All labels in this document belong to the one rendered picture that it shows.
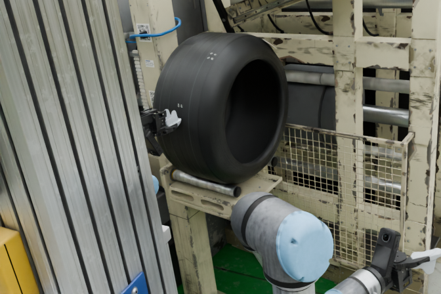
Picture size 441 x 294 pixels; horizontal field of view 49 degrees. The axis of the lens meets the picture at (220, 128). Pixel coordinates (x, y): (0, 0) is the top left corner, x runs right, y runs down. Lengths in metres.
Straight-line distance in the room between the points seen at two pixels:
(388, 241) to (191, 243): 1.32
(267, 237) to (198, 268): 1.59
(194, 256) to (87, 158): 1.68
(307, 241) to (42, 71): 0.53
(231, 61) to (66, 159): 1.05
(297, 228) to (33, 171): 0.46
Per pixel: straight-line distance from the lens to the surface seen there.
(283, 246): 0.89
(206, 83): 1.67
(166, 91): 1.77
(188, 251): 2.45
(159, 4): 2.00
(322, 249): 0.94
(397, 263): 1.28
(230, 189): 1.91
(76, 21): 0.78
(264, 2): 2.10
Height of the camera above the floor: 1.87
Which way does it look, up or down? 23 degrees down
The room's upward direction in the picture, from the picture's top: 7 degrees counter-clockwise
